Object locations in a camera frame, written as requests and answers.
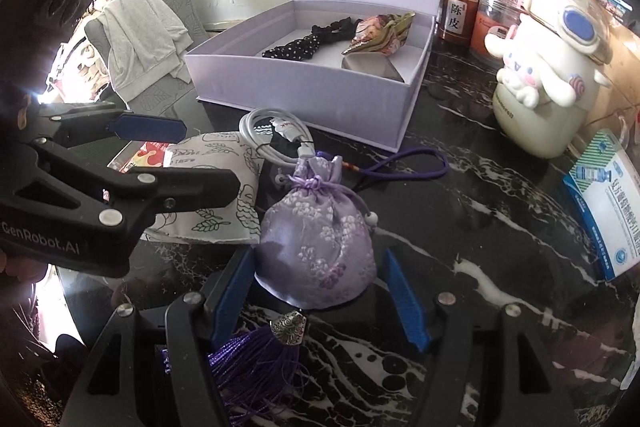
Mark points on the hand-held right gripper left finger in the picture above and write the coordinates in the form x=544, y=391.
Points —
x=232, y=297

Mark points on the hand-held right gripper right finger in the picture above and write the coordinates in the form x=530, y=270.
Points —
x=405, y=302

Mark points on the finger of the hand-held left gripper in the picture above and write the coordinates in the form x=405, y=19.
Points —
x=150, y=192
x=150, y=129

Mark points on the red snack packet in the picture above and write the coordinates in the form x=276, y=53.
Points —
x=145, y=157

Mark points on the white leaf-print cloth pouch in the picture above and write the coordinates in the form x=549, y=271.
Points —
x=220, y=212

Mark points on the purple embroidered tassel sachet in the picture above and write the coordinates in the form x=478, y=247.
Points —
x=315, y=247

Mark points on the lavender cardboard gift box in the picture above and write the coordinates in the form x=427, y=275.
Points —
x=300, y=107

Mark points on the black polka-dot scrunchie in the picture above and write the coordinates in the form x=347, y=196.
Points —
x=300, y=44

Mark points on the brown gold snack packet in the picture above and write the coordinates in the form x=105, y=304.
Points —
x=382, y=34

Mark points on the person's left hand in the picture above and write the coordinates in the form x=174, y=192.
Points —
x=20, y=279

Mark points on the grey chair with white cloth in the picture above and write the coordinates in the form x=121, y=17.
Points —
x=170, y=82

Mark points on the grey garment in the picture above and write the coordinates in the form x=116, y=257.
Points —
x=140, y=37

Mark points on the wooden framed board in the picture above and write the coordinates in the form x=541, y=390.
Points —
x=222, y=26

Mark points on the blue white medicine box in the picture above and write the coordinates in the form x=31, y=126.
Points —
x=607, y=212

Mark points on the white cartoon dog bottle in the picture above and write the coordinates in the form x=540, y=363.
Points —
x=545, y=82

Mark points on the clear jar orange label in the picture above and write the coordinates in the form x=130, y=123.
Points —
x=492, y=27

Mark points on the clear jar white label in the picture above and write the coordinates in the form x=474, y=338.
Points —
x=459, y=14

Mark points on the kraft paper bag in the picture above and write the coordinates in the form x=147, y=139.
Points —
x=625, y=72

